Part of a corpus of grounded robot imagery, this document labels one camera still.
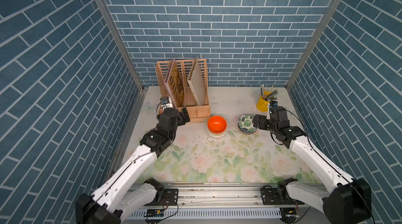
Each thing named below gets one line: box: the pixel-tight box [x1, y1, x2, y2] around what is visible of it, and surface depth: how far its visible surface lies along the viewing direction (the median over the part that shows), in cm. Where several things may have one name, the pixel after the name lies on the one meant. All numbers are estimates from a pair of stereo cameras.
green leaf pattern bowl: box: [237, 114, 258, 133], surface depth 98 cm
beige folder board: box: [186, 56, 206, 106], surface depth 98 cm
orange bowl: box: [207, 115, 228, 134], surface depth 91 cm
